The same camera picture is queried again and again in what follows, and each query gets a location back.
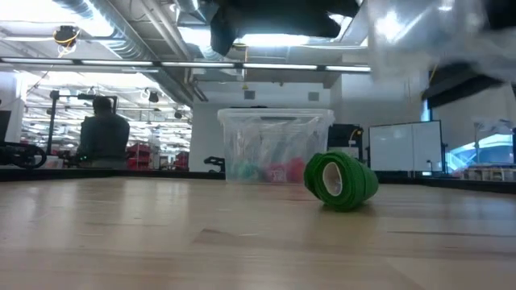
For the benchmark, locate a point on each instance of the row of snack boxes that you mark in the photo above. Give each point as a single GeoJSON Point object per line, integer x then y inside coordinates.
{"type": "Point", "coordinates": [488, 174]}

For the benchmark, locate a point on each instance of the white plastic bin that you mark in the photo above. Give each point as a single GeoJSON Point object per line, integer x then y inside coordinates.
{"type": "Point", "coordinates": [52, 162]}

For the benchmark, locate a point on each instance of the black equipment cabinet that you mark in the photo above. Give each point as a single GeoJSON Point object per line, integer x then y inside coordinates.
{"type": "Point", "coordinates": [342, 137]}

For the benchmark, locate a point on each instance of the clear plastic storage box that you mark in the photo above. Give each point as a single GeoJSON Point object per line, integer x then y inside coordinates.
{"type": "Point", "coordinates": [274, 133]}

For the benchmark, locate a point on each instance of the teal bandage roll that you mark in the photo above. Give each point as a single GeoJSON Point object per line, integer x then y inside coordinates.
{"type": "Point", "coordinates": [246, 171]}

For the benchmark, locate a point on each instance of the silver ventilation duct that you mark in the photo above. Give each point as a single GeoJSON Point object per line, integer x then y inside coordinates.
{"type": "Point", "coordinates": [133, 40]}

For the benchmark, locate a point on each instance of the large black panel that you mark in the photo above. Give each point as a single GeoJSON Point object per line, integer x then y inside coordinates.
{"type": "Point", "coordinates": [455, 86]}

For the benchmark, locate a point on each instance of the pink bandage roll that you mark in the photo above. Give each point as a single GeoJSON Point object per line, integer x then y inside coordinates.
{"type": "Point", "coordinates": [275, 173]}

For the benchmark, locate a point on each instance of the black monitor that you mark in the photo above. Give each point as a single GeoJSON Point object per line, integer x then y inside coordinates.
{"type": "Point", "coordinates": [5, 125]}

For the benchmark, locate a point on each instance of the grey wall vent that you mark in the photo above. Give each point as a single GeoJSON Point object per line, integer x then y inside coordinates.
{"type": "Point", "coordinates": [249, 94]}
{"type": "Point", "coordinates": [313, 96]}

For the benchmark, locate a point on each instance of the clear plastic zip bag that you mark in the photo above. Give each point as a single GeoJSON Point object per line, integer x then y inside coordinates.
{"type": "Point", "coordinates": [423, 36]}

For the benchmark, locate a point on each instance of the green elastic bandage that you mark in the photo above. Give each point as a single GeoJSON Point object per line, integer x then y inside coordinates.
{"type": "Point", "coordinates": [350, 181]}

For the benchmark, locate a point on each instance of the whiteboard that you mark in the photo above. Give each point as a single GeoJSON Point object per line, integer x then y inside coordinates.
{"type": "Point", "coordinates": [403, 145]}

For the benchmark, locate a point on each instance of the black gantry frame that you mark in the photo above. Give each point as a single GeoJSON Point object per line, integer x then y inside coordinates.
{"type": "Point", "coordinates": [52, 121]}

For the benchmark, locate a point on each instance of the black chair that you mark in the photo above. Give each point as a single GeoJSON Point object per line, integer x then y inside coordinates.
{"type": "Point", "coordinates": [213, 161]}

